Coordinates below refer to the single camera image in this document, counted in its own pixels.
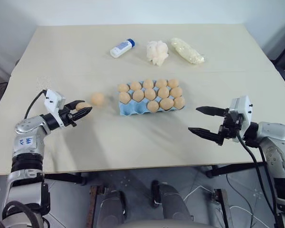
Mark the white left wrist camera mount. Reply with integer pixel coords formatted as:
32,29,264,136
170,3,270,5
43,89,67,129

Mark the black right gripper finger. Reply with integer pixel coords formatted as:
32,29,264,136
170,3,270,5
195,106,229,117
188,127,222,143

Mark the blue egg carton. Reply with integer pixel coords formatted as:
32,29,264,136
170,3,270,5
118,80,187,116

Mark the crumpled white plastic wrap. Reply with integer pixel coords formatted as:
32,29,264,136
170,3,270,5
146,40,170,67

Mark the clear bag of white filling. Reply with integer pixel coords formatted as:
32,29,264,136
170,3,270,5
170,37,206,65

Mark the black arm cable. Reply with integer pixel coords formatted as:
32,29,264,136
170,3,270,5
24,89,48,119
236,134,285,228

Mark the white bottle with blue cap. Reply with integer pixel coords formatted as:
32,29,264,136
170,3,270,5
109,38,136,58

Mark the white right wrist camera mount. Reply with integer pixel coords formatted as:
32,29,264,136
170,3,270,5
228,95,254,143

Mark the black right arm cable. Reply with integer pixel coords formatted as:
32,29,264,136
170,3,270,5
236,134,285,228

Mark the rusty brown stand post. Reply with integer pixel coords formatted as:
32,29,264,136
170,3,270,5
212,188,232,228
89,185,105,228

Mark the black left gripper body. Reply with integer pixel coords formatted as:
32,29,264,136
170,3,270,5
59,107,78,129

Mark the white floor cable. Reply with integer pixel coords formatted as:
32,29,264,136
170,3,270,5
187,184,277,228

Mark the black table frame bar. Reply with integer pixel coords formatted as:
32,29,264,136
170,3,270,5
43,172,88,186
205,162,268,178

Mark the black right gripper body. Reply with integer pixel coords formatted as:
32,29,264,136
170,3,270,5
217,107,244,146

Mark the dark rounded robot leg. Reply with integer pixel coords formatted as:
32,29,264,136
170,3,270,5
100,189,128,228
151,180,196,228

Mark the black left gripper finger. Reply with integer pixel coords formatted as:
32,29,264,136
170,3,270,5
73,107,94,121
64,100,86,112

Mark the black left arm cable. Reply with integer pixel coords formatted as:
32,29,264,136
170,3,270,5
24,89,48,119

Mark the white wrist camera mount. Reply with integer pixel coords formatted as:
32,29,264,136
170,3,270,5
228,95,254,143
43,89,67,129

